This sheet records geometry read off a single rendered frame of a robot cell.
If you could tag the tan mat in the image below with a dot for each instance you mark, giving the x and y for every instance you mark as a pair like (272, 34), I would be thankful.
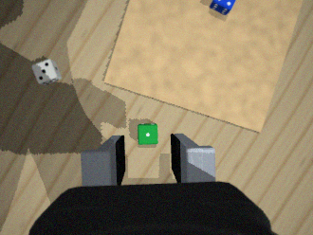
(187, 54)

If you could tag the blue die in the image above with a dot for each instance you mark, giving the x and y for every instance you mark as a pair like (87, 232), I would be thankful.
(222, 6)

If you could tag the green die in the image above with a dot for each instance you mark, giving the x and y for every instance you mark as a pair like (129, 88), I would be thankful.
(147, 134)

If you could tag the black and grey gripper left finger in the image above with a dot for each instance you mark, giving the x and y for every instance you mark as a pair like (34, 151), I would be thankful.
(106, 165)

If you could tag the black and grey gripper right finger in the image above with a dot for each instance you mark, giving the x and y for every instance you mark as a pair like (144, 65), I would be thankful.
(191, 162)

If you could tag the white die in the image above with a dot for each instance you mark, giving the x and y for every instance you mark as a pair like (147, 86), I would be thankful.
(46, 72)

